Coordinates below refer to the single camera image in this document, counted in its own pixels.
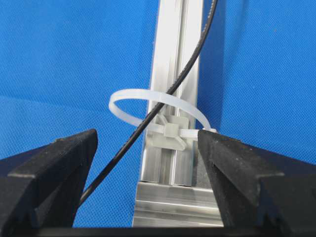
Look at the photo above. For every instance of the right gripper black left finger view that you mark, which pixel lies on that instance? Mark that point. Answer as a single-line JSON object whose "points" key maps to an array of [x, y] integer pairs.
{"points": [[42, 187]]}

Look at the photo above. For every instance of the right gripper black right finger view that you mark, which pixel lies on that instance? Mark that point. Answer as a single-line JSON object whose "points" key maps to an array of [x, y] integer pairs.
{"points": [[254, 187]]}

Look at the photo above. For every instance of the aluminium extrusion frame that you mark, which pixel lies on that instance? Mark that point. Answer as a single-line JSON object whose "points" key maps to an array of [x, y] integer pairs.
{"points": [[174, 189]]}

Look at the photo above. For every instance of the white zip tie loop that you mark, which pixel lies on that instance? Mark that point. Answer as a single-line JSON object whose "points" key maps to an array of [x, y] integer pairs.
{"points": [[168, 132]]}

